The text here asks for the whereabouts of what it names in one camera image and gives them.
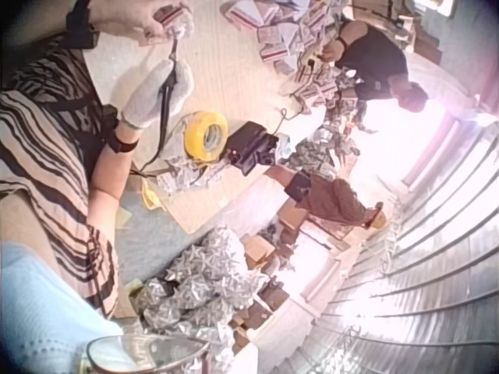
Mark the blue cloth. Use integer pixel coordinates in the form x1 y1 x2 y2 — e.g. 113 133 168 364
274 132 294 161

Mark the small pile of foil packets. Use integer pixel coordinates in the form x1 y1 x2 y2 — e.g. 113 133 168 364
155 153 232 197

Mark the person's right hand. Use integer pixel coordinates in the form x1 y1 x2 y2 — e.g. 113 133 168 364
119 59 195 131

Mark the large heap of foil packets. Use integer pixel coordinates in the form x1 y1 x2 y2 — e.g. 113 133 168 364
143 224 271 346

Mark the black cable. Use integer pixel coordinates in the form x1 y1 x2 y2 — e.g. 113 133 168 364
272 101 315 134

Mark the heap of cardboard cartons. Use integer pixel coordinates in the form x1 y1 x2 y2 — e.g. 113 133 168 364
228 200 354 354

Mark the black tabletop machine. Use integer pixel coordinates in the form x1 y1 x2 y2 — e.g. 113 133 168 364
225 121 280 177

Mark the yellow tape roll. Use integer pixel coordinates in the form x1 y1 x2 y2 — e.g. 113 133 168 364
183 110 229 161

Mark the yellow cloth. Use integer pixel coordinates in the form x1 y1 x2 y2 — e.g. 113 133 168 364
140 180 169 212

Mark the heap of striped paper packets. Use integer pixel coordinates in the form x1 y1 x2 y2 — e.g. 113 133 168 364
225 0 354 107

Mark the black wrist band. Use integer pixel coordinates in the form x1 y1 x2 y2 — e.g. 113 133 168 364
65 6 99 51
101 104 140 155

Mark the long heap of silver packets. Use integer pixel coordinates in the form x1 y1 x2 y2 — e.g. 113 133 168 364
279 72 377 175

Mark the person's left hand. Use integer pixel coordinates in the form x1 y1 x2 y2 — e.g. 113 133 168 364
87 0 185 43

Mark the metal roller shutter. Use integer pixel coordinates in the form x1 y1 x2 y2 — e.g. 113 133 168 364
311 112 499 374

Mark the striped foil packet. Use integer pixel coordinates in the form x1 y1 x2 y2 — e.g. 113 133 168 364
153 2 195 41

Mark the black corded hand tool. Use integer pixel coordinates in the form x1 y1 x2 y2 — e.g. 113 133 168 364
131 35 182 178

